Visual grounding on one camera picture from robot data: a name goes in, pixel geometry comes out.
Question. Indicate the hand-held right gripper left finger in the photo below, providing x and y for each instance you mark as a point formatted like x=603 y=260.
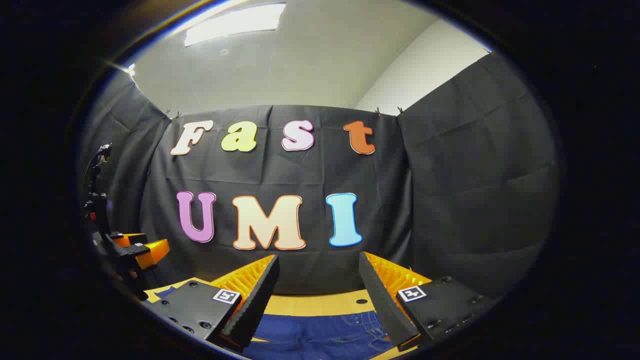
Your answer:
x=260 y=290

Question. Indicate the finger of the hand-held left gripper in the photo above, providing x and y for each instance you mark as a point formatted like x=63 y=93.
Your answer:
x=150 y=252
x=131 y=239

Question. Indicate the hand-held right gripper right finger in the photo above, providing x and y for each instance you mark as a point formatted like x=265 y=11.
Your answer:
x=377 y=295

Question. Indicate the blue jeans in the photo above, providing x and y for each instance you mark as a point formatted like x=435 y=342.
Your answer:
x=320 y=335

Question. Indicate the black backdrop cloth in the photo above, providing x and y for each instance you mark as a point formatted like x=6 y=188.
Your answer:
x=450 y=190

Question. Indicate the ceiling light panel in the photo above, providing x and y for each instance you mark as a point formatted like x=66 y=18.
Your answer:
x=235 y=22

